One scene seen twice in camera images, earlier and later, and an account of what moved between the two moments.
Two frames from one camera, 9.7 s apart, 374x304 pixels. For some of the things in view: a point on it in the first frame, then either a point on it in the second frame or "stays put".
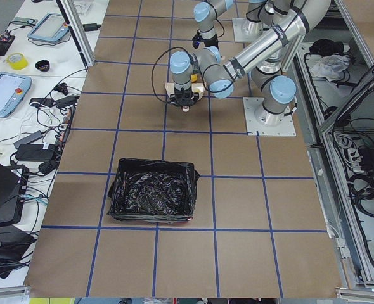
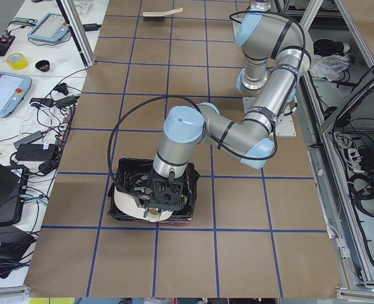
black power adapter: (35, 152) stays put
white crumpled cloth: (332, 66) stays put
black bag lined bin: (152, 190) stays put
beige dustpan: (198, 88) -> (129, 205)
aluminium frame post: (77, 28) stays put
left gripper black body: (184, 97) -> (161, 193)
